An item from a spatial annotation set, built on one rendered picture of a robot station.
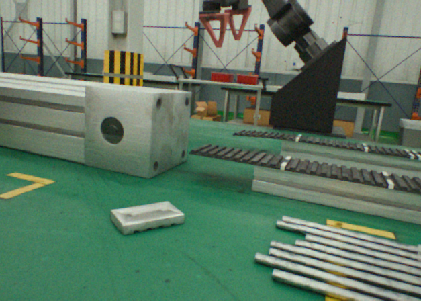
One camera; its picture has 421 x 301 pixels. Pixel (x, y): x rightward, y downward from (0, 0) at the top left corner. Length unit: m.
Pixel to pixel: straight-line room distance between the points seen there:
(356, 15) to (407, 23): 1.02
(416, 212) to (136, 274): 0.26
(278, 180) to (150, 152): 0.14
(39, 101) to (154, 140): 0.17
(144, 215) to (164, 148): 0.14
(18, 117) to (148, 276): 0.33
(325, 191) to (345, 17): 7.89
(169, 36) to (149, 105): 8.75
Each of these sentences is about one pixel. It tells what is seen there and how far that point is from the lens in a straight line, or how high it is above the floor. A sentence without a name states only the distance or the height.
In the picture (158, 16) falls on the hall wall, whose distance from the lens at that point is 9.35.
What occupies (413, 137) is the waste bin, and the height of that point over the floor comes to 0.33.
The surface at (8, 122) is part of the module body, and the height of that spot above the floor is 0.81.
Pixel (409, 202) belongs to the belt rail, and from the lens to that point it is 0.35.
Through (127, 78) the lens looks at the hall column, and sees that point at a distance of 3.73.
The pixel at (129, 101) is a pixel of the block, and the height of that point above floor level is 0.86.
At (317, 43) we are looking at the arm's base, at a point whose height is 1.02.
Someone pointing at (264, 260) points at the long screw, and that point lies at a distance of 0.22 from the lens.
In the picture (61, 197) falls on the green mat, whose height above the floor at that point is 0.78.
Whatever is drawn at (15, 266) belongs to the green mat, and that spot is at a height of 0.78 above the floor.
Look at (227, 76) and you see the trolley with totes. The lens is 3.58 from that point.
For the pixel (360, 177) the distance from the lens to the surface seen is 0.35.
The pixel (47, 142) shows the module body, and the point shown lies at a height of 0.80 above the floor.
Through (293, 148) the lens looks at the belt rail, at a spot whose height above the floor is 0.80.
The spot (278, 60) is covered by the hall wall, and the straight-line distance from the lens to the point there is 8.19.
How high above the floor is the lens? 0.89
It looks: 12 degrees down
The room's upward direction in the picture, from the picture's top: 5 degrees clockwise
